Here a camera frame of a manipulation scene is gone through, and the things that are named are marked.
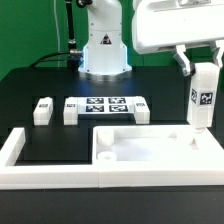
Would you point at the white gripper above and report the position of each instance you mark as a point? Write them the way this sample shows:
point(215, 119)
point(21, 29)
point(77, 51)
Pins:
point(159, 25)

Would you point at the white desk top tray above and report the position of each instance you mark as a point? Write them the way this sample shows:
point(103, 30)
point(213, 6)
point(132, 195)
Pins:
point(155, 145)

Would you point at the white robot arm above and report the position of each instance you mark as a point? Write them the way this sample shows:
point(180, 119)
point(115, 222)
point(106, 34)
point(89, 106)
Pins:
point(105, 54)

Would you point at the fiducial marker base sheet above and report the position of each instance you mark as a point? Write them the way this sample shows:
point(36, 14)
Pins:
point(105, 105)

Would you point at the white U-shaped obstacle fence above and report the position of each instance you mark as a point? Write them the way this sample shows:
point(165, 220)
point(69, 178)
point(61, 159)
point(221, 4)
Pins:
point(103, 175)

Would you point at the black camera stand pole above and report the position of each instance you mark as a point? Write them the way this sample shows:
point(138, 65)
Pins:
point(71, 62)

